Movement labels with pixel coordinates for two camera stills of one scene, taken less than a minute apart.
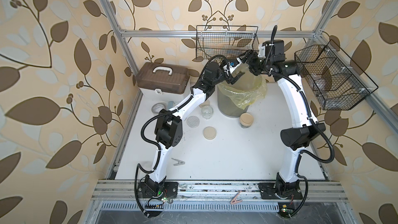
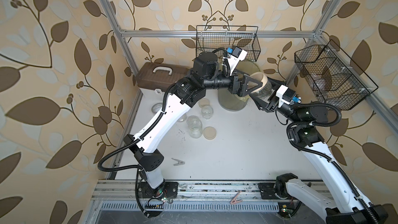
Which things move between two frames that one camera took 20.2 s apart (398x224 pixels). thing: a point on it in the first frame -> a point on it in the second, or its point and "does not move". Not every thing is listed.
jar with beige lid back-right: (245, 120) -> (266, 89)
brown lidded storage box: (161, 82) does not move
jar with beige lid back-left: (207, 112) does not move
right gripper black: (250, 62) -> (263, 105)
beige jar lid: (207, 102) does not move
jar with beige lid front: (247, 77) -> (195, 126)
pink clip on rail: (235, 200) does not move
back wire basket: (230, 41) does not move
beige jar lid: (209, 133) does not move
